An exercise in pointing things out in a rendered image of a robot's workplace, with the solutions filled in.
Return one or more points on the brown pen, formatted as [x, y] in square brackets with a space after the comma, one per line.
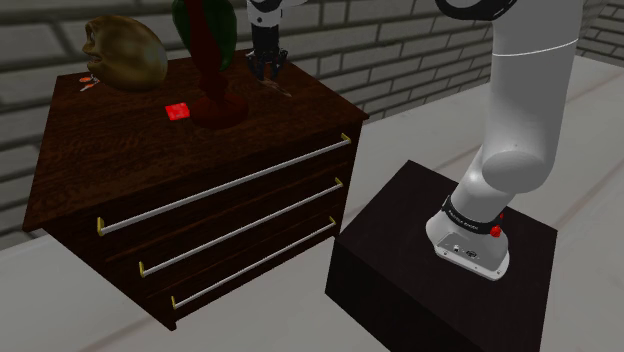
[276, 87]

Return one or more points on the golden head sculpture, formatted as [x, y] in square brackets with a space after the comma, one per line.
[126, 52]

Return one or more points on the small orange scissors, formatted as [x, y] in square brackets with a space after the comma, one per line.
[88, 82]

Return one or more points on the red and green plant statue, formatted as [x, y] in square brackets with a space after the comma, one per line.
[209, 63]

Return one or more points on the dark wooden chest of drawers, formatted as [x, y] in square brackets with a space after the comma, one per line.
[122, 151]

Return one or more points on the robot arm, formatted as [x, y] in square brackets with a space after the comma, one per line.
[526, 88]

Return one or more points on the dark robot stand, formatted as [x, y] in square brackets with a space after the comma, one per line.
[390, 273]

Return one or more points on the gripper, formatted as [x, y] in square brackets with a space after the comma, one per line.
[264, 38]

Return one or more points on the small red square card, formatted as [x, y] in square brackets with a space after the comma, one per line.
[177, 111]

